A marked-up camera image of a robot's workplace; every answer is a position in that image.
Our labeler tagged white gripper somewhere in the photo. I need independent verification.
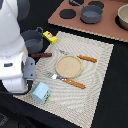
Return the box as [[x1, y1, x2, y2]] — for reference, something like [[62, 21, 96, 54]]
[[0, 56, 35, 94]]

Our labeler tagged brown toy sausage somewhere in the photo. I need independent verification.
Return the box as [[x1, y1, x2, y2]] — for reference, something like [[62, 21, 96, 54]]
[[31, 53, 52, 58]]

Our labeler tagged light blue milk carton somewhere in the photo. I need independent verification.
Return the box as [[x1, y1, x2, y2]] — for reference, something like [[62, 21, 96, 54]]
[[31, 82, 50, 104]]

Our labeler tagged yellow toy butter box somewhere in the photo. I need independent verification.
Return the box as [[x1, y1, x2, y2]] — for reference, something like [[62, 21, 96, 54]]
[[43, 31, 57, 44]]

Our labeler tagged grey pot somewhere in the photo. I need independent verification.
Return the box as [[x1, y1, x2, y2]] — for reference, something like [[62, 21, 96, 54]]
[[21, 27, 43, 54], [81, 5, 103, 24]]

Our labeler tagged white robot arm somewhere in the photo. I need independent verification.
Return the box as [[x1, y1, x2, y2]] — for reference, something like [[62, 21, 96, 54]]
[[0, 0, 35, 95]]

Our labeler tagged round wooden plate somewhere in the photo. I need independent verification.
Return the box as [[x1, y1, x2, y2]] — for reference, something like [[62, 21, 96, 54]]
[[55, 55, 83, 78]]

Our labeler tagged beige woven placemat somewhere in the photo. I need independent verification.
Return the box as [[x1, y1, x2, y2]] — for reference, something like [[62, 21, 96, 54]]
[[17, 31, 114, 128]]

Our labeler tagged beige bowl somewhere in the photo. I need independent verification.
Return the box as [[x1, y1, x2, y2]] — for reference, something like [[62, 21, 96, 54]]
[[118, 4, 128, 30]]

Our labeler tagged fork with wooden handle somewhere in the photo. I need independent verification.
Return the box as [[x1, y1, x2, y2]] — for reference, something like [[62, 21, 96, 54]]
[[45, 71, 86, 89]]

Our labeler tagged knife with wooden handle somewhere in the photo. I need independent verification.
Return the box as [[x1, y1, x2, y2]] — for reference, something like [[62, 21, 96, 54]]
[[58, 50, 97, 63]]

